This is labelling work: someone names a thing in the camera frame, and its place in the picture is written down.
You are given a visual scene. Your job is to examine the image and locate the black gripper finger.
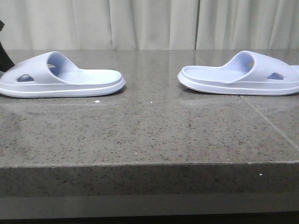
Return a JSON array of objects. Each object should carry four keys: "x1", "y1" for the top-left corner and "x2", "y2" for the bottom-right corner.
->
[{"x1": 0, "y1": 20, "x2": 16, "y2": 73}]

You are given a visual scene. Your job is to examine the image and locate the light blue slipper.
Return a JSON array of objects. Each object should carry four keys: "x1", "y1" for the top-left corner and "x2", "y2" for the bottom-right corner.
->
[
  {"x1": 178, "y1": 50, "x2": 299, "y2": 96},
  {"x1": 0, "y1": 51, "x2": 125, "y2": 98}
]

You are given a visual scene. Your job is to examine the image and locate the beige curtain backdrop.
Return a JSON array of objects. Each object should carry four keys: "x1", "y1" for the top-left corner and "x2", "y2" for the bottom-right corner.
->
[{"x1": 0, "y1": 0, "x2": 299, "y2": 50}]

